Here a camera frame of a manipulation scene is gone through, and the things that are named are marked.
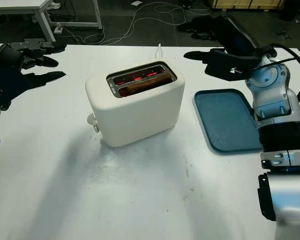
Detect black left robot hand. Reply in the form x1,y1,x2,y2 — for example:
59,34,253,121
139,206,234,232
0,38,67,87

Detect black bin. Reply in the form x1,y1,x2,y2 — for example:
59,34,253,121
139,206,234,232
280,0,300,22

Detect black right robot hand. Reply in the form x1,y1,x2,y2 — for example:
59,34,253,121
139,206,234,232
177,15,262,62

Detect wooden crate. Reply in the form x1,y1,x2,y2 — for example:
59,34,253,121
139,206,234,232
209,0,276,12

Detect blue plastic tray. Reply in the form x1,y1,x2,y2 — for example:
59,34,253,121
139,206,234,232
192,88,265,153

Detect white two-slot toaster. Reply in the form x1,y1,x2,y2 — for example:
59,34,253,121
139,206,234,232
84,60,186,148

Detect white table frame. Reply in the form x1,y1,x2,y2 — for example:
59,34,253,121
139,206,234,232
0,0,103,44

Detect brown toast slice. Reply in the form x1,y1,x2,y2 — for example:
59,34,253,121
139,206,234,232
124,73,173,95

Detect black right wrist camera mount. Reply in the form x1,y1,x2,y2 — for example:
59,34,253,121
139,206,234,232
204,49,264,82

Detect white floor cable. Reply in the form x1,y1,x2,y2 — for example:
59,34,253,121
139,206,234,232
64,0,212,46

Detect white toaster power cord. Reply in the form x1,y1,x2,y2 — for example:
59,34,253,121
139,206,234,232
154,43,165,62

